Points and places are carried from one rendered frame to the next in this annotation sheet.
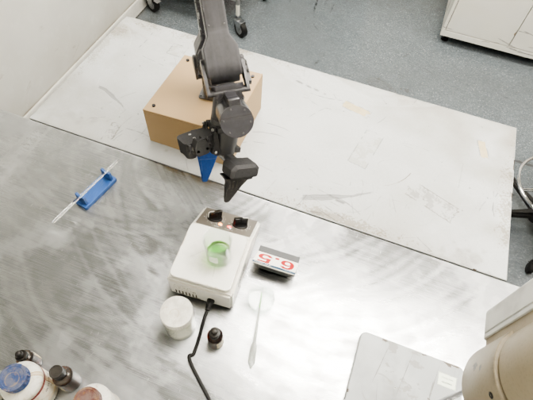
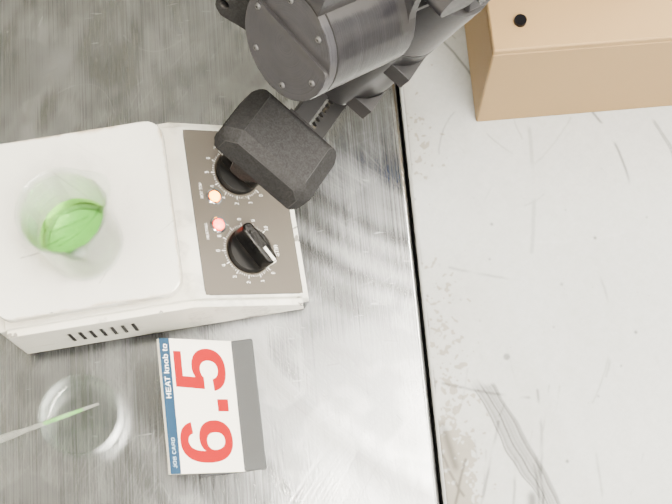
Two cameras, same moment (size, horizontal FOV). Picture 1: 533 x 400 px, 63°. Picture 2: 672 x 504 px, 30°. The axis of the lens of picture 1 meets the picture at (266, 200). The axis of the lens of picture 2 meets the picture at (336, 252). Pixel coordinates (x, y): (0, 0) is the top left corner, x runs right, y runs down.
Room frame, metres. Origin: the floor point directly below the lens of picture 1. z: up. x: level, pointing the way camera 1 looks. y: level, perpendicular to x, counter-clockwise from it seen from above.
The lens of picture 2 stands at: (0.45, -0.19, 1.75)
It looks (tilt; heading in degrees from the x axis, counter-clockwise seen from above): 74 degrees down; 72
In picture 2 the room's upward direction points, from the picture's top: 3 degrees counter-clockwise
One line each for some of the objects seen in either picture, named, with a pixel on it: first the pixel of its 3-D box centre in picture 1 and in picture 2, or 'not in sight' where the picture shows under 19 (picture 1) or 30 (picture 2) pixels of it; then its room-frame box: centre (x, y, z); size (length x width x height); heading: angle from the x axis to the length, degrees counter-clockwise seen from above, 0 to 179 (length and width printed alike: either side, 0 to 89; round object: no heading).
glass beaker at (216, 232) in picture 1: (217, 246); (77, 224); (0.37, 0.08, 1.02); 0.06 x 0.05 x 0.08; 15
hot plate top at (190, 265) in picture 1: (209, 255); (80, 220); (0.37, 0.10, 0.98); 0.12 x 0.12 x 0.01; 79
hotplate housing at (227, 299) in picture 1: (215, 255); (132, 233); (0.39, 0.09, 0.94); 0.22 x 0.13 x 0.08; 169
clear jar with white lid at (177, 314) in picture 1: (178, 318); not in sight; (0.26, 0.14, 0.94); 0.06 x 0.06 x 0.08
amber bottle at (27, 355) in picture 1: (26, 358); not in sight; (0.16, 0.39, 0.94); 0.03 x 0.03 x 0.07
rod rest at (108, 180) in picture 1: (94, 187); not in sight; (0.54, 0.39, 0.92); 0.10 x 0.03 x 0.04; 154
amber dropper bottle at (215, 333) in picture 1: (215, 336); not in sight; (0.23, 0.07, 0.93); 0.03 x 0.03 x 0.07
